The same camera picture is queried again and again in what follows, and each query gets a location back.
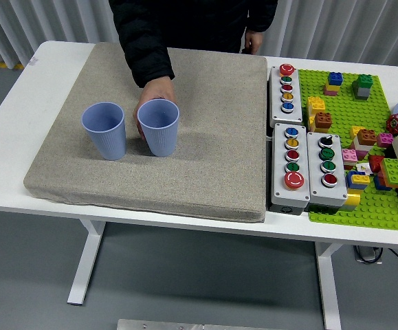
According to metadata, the person's right hand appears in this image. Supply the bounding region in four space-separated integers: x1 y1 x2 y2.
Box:
132 76 177 142

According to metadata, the person's left hand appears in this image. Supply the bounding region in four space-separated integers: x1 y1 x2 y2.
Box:
244 30 265 55

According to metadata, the blue ribbed plastic cup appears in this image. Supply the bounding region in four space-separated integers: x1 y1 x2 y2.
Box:
82 102 127 161
137 98 180 157

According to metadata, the person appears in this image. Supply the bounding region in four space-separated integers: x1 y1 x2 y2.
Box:
109 0 278 89

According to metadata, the white pleated curtain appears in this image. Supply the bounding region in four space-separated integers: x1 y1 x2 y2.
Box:
0 0 398 68

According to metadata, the grey-brown fabric mat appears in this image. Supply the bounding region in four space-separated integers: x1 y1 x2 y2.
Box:
23 41 267 223

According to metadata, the grey five-button control box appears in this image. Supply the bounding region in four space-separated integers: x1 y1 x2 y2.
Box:
269 122 312 216
269 63 305 129

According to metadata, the tall yellow toy brick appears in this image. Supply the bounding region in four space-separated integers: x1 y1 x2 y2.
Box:
307 96 327 129

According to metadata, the blue toy brick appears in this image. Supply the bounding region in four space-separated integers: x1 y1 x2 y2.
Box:
373 175 392 192
327 71 344 87
344 170 361 190

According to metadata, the brown toy brick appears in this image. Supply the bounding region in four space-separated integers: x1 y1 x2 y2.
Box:
313 111 333 133
355 129 377 146

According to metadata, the green studded baseplate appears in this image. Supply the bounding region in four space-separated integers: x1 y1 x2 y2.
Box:
297 68 398 232

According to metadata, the grey toy brick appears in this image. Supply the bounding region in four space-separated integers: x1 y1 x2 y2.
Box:
353 85 371 101

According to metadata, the white toy brick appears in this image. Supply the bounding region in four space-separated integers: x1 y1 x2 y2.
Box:
353 137 372 153

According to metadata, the red valve wheel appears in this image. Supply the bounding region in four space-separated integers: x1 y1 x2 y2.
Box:
386 113 398 135

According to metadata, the magenta toy brick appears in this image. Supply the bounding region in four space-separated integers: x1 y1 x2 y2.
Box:
376 132 395 149

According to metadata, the red toy brick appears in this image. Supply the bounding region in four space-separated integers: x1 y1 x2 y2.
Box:
368 155 386 173

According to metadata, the white table leg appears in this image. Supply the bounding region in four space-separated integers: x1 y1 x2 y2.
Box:
314 241 343 330
67 219 107 306

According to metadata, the yellow toy cylinder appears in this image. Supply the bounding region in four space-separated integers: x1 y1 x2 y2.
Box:
342 190 362 211

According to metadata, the large green toy brick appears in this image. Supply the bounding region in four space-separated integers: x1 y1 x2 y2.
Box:
379 157 398 185

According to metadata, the grey selector-switch control box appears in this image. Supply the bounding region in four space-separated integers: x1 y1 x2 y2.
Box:
306 131 349 211

